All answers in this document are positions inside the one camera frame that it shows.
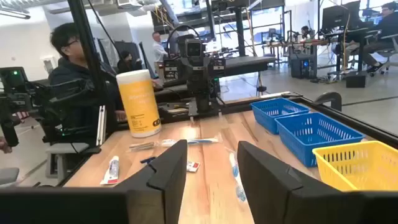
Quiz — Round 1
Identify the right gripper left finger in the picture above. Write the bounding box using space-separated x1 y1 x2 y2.
114 139 188 224

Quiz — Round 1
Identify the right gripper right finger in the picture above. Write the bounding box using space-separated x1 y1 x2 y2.
237 141 355 224

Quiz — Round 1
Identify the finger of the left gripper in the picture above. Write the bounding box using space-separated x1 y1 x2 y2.
199 70 212 93
187 70 200 93

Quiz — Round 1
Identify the small white toothpaste tube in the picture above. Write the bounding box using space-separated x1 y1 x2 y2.
186 161 201 173
99 155 121 186

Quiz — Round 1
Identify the silver nail clipper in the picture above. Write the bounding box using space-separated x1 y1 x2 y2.
128 141 157 152

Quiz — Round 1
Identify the person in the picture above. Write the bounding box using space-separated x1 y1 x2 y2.
300 25 315 41
48 22 125 131
343 1 398 74
116 50 142 74
151 30 169 78

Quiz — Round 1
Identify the black work table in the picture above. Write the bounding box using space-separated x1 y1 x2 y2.
223 55 277 77

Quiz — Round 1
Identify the yellow wipes canister white lid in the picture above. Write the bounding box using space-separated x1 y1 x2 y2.
116 69 162 139

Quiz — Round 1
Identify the blue plastic basket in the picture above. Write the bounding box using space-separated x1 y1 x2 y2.
274 111 366 168
250 97 311 135

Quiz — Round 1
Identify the yellow plastic basket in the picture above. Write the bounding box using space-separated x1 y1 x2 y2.
312 140 398 192

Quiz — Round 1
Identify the black computer tower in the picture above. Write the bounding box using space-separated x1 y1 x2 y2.
290 54 318 79

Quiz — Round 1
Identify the small black box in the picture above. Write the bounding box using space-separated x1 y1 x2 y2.
346 71 367 88

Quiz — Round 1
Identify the black computer monitor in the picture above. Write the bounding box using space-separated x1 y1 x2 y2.
322 1 361 32

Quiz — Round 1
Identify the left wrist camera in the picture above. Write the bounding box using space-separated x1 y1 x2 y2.
185 37 206 58

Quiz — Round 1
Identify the white metal bracket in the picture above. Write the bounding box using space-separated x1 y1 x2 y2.
96 105 107 146

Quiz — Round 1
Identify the black clamp handle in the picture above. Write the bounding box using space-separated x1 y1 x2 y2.
313 91 343 112

